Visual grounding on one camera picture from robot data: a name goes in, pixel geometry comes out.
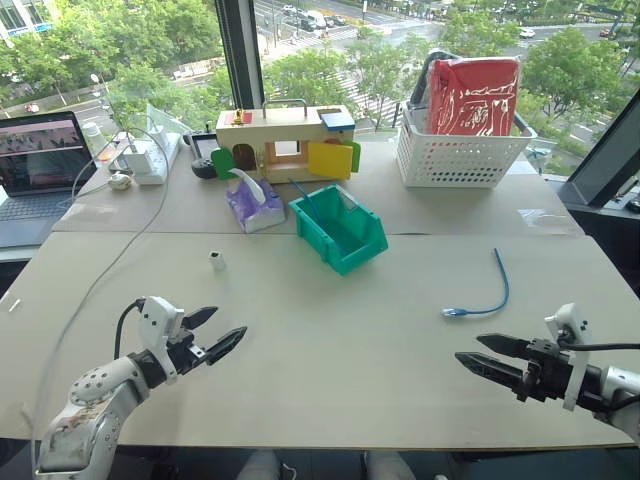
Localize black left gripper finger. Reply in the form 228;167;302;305
182;305;220;332
204;325;249;366

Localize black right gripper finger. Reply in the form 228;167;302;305
454;351;530;397
475;333;534;359

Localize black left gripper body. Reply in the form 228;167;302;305
167;326;208;376

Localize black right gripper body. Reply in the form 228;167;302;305
516;337;576;404

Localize purple tissue pack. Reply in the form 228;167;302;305
224;168;288;235

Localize clear plastic film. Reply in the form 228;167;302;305
516;206;577;237

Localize small black rounded device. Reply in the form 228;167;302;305
190;158;219;180

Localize small pale crumpled object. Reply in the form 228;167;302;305
107;170;134;193

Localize white power strip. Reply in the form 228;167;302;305
115;130;182;187

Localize green plastic storage bin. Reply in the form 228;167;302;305
287;183;390;278

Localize white power adapter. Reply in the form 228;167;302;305
122;140;154;175

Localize black handheld controller with screen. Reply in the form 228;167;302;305
181;129;219;164

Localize white perforated plastic basket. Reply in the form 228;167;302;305
395;102;539;190

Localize clear glass panel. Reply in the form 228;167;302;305
145;103;184;137

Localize wooden box with coloured doors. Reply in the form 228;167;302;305
210;98;362;184

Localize grey laptop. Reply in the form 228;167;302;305
0;110;99;250

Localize red bag in plastic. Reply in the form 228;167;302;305
427;56;522;137

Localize dark grey bag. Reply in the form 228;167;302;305
410;48;447;107

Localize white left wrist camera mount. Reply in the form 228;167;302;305
136;295;187;384

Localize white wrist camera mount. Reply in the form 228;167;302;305
136;295;187;384
543;302;590;414

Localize blue Ethernet cable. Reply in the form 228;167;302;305
440;247;511;322

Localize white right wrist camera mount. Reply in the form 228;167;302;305
543;302;590;414

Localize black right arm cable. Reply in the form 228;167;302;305
558;339;640;352

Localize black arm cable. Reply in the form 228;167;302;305
113;298;147;359
558;339;640;352

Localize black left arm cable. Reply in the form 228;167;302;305
113;298;147;359

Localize long white cable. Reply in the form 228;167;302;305
19;126;172;451

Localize blue plastic stick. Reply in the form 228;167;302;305
288;178;327;222

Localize dark window frame post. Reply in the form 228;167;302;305
214;0;267;124

